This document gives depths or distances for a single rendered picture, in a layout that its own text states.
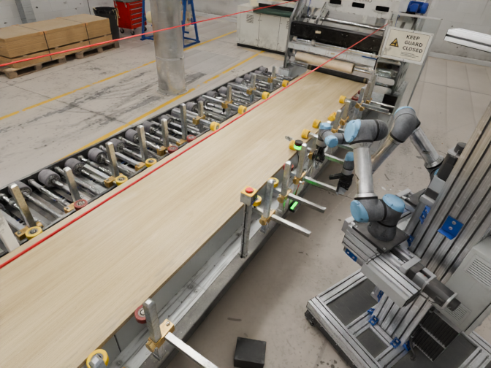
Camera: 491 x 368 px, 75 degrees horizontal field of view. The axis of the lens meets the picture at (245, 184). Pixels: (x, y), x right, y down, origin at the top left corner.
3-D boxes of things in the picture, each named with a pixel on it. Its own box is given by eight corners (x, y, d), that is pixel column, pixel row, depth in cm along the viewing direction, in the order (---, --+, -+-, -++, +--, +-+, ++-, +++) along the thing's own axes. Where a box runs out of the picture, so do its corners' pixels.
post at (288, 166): (283, 214, 242) (292, 161, 213) (280, 217, 239) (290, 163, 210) (278, 212, 243) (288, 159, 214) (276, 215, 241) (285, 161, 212)
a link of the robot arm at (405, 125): (422, 128, 175) (367, 188, 206) (421, 120, 183) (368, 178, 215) (404, 117, 175) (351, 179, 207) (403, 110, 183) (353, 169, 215)
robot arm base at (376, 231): (400, 234, 178) (407, 221, 172) (383, 244, 171) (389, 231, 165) (378, 217, 188) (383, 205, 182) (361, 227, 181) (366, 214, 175)
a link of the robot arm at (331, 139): (345, 137, 204) (338, 129, 212) (328, 138, 202) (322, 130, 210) (342, 148, 208) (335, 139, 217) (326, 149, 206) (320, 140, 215)
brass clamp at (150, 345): (175, 330, 151) (174, 325, 148) (155, 355, 141) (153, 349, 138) (166, 323, 153) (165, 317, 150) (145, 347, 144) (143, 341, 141)
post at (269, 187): (267, 234, 225) (275, 179, 195) (264, 237, 222) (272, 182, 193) (262, 232, 226) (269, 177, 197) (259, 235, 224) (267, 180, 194)
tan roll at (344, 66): (394, 82, 399) (397, 71, 391) (391, 85, 390) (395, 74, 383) (291, 58, 455) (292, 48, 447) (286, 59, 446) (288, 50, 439)
